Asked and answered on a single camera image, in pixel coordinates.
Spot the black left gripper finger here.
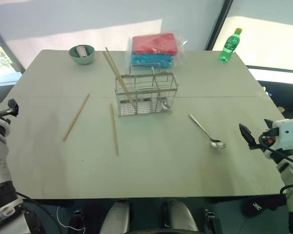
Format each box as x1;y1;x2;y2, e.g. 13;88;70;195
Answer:
7;98;20;117

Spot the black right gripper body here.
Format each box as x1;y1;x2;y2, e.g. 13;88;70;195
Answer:
258;128;280;148

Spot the long wooden chopstick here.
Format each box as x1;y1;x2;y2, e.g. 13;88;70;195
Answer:
109;102;120;156
62;93;90;141
105;47;131;98
102;51;136;109

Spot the black object with white logo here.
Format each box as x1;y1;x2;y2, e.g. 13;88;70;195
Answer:
242;195;287;217

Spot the green ceramic bowl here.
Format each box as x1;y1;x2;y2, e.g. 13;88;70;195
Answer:
68;44;96;66

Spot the green plastic soda bottle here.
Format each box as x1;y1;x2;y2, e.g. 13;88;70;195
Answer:
218;28;243;63

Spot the small white cup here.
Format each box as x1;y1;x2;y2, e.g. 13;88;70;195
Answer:
75;45;88;59

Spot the clear plastic bag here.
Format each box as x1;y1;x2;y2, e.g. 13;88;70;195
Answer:
124;32;189;70

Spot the silver rounded right robot leg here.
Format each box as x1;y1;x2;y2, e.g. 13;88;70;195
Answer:
166;199;199;234

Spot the silver rounded robot leg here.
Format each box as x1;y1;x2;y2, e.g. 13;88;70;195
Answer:
166;199;199;234
99;200;131;234

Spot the blue folded cloth pack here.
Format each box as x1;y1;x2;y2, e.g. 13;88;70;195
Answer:
129;52;175;69

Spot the red folded cloth pack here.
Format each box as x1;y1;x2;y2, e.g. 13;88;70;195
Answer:
132;33;179;56

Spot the silver rounded left robot leg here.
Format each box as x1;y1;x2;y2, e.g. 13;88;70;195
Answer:
99;200;131;234

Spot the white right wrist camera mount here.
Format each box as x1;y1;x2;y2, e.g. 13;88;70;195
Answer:
271;118;293;150

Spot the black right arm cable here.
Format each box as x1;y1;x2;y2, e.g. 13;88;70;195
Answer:
258;133;293;169

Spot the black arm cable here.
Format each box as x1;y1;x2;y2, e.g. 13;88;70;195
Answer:
15;191;57;234
258;133;293;169

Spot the long-handled metal spoon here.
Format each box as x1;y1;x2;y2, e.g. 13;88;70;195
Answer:
188;114;227;150

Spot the black table leg bracket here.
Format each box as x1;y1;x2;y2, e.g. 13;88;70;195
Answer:
67;209;85;234
204;209;222;234

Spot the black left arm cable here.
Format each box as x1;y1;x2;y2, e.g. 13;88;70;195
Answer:
15;191;57;234

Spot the metal wire cutlery rack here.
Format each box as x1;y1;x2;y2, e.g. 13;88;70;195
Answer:
114;62;179;119

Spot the dark window frame pillar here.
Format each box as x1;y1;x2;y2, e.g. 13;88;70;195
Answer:
204;0;234;51

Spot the thin white floor cable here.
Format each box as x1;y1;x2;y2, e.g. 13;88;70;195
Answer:
56;206;86;232

